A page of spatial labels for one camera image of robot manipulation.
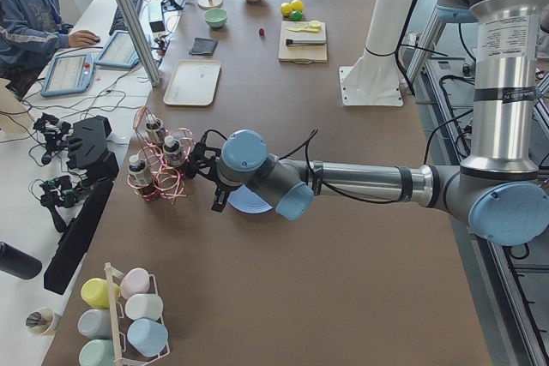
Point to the steel muddler black tip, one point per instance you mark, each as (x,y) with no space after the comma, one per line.
(304,42)

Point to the white cup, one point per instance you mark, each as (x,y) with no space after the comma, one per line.
(143,305)

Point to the blue teach pendant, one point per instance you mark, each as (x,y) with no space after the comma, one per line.
(68,74)
(119,52)

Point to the black water bottle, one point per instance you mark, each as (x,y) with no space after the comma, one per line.
(18,263)

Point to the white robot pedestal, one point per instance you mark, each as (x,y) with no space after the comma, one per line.
(374,78)

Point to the dark tea bottle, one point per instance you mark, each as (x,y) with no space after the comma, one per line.
(140,176)
(155,129)
(173,151)

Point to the lemon half slice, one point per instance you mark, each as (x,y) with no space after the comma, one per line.
(315,25)

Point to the yellow lemon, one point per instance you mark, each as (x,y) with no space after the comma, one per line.
(297,5)
(286,9)

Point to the green lime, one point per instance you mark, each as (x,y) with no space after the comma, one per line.
(296,15)

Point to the yellow plastic knife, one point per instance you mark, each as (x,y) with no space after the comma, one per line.
(305,29)

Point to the grey folded cloth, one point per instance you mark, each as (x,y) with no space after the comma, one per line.
(203,47)

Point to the copper wire bottle rack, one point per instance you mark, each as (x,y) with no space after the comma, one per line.
(170,183)

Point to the light blue cup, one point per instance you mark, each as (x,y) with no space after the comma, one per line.
(147,336)

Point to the green bowl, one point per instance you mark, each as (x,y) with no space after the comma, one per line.
(215,18)

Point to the person in blue hoodie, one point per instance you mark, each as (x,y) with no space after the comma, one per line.
(32,31)

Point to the wooden cutting board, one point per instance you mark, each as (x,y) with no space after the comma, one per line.
(302,54)

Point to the pale green cup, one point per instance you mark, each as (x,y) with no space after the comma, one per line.
(97,352)

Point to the pink cup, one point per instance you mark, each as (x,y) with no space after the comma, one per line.
(135,281)

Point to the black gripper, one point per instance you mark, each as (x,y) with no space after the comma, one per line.
(222,189)

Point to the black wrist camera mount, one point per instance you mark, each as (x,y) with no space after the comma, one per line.
(202,159)

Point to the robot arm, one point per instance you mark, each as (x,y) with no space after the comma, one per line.
(282,102)

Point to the grey cup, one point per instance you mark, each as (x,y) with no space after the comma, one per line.
(95,324)

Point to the blue plate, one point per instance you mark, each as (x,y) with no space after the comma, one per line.
(246,201)

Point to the yellow cup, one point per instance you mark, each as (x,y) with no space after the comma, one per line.
(95,294)

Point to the cream rabbit tray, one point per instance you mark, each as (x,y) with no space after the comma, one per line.
(193,83)

